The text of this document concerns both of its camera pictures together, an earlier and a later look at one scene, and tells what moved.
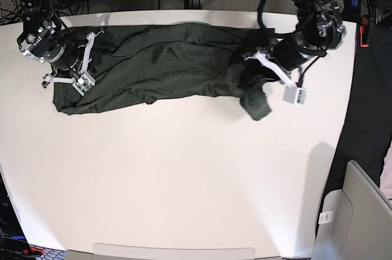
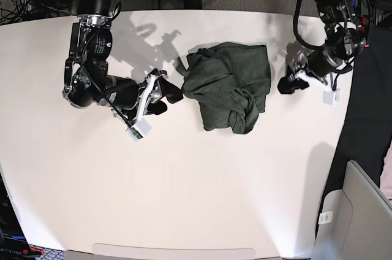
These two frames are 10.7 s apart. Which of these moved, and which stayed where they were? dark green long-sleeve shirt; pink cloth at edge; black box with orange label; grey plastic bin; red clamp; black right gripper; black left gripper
Moved: black left gripper; dark green long-sleeve shirt; black right gripper
Stayed: red clamp; pink cloth at edge; black box with orange label; grey plastic bin
